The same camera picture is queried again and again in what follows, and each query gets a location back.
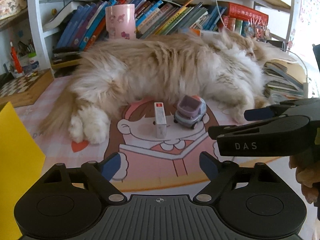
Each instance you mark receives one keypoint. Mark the small white red box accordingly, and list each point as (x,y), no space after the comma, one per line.
(160,120)

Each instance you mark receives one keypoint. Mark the yellow cardboard box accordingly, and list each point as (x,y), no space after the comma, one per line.
(21,166)

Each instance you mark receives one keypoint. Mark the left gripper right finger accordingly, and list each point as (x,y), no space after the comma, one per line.
(249,202)

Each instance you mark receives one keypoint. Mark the red tassel ornament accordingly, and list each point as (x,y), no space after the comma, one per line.
(17,64)

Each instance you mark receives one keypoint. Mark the wooden chessboard box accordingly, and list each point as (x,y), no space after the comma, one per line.
(25,90)

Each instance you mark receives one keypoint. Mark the pink cartoon cup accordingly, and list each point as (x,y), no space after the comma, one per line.
(120,21)

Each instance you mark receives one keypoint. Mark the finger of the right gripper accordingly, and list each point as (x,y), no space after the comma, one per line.
(261,130)
(262,113)

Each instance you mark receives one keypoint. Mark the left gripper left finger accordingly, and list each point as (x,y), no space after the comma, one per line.
(66,202)

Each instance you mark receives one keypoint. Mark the white bookshelf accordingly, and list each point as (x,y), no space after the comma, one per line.
(73,24)

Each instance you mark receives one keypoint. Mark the white jar green lid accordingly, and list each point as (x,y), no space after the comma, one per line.
(33,61)

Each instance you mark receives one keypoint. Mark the fluffy orange white cat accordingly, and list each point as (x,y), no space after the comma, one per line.
(111,74)

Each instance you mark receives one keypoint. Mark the purple toy car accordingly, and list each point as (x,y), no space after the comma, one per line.
(190,111)

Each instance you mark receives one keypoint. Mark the stack of books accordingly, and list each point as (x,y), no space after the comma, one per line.
(279,85)

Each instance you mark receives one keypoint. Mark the right hand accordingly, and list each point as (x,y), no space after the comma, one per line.
(306,175)

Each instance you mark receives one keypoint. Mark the red book box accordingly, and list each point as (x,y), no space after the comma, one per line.
(242,12)

